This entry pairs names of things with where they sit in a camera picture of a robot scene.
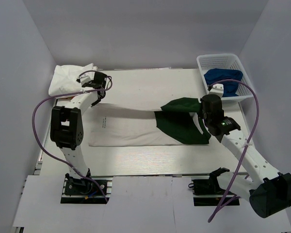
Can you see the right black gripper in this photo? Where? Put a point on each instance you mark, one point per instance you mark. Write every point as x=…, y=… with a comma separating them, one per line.
x=200, y=111

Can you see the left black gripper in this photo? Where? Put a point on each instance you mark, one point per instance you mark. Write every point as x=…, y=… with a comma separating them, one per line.
x=95, y=102

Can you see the white and green t-shirt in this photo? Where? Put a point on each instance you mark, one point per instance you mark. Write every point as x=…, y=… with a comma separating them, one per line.
x=173, y=124

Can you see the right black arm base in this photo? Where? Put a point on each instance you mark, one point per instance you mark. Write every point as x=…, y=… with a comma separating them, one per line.
x=206, y=191

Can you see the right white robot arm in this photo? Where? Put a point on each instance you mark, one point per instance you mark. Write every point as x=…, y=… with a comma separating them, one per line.
x=268, y=190

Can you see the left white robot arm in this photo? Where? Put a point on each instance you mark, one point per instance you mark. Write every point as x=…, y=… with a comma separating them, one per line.
x=66, y=128

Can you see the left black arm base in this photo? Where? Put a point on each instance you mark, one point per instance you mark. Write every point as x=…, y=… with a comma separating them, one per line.
x=80, y=191

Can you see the white plastic basket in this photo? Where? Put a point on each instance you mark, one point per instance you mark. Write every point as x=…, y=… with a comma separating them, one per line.
x=225, y=67

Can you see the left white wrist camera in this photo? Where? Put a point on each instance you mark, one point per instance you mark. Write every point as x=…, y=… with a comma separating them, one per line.
x=85, y=81

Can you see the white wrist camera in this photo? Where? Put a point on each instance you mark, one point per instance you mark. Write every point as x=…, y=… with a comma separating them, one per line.
x=85, y=81
x=217, y=89

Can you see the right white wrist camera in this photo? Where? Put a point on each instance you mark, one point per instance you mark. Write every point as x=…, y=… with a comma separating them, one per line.
x=217, y=89

